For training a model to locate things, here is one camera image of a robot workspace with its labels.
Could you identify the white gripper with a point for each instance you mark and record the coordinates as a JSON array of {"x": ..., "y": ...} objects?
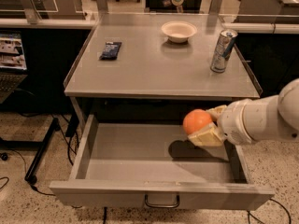
[{"x": 235, "y": 122}]

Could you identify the orange fruit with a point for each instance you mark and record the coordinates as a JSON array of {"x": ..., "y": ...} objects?
[{"x": 196, "y": 120}]

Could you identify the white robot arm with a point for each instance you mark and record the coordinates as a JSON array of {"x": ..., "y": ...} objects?
[{"x": 247, "y": 122}]

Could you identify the grey open drawer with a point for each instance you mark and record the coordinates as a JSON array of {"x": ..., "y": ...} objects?
[{"x": 118, "y": 164}]

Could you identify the grey cabinet counter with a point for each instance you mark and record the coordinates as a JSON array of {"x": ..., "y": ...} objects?
[{"x": 150, "y": 67}]

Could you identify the silver energy drink can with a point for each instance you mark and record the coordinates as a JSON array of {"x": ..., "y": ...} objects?
[{"x": 223, "y": 50}]

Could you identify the white paper bowl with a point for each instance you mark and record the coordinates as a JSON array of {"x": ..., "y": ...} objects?
[{"x": 179, "y": 31}]

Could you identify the dark blue snack packet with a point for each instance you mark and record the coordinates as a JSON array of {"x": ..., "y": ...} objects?
[{"x": 110, "y": 51}]

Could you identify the laptop with lit screen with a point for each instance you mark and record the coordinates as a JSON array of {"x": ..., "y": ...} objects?
[{"x": 13, "y": 67}]

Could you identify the metal drawer handle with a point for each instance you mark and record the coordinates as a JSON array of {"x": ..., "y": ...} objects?
[{"x": 162, "y": 201}]

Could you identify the black desk leg frame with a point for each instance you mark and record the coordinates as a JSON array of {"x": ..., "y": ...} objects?
[{"x": 39, "y": 146}]

